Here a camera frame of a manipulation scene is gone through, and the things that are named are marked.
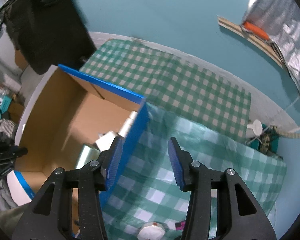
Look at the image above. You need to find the pink lotion bottle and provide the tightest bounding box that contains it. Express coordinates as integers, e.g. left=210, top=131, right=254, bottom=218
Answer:
left=118, top=111, right=138, bottom=138

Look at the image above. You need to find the green checkered tablecloth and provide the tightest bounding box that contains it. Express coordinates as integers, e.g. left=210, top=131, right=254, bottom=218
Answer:
left=81, top=40, right=287, bottom=239

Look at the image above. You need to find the teal cardboard box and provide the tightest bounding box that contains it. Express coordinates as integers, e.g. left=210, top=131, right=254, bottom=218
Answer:
left=0, top=95, right=12, bottom=119

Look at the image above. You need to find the silver foil sheet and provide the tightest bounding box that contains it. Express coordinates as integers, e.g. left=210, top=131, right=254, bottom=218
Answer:
left=243, top=0, right=300, bottom=94

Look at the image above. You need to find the striped clothing pile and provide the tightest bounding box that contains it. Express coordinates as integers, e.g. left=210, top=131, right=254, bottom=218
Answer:
left=0, top=119, right=18, bottom=142

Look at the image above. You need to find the green metal tin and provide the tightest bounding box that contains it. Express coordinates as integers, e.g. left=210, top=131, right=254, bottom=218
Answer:
left=75, top=143, right=100, bottom=169

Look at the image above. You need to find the blue-edged cardboard box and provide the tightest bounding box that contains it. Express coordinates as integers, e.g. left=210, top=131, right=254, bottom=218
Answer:
left=12, top=65, right=148, bottom=239

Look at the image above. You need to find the orange tool handle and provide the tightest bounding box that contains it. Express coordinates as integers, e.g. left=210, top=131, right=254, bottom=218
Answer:
left=243, top=21, right=270, bottom=41

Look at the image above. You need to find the white octagonal jar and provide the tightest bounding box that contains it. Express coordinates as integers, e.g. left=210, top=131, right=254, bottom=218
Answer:
left=137, top=222, right=166, bottom=240

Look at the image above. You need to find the white charger adapter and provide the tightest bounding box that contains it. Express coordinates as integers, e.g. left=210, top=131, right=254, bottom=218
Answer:
left=95, top=131, right=119, bottom=152

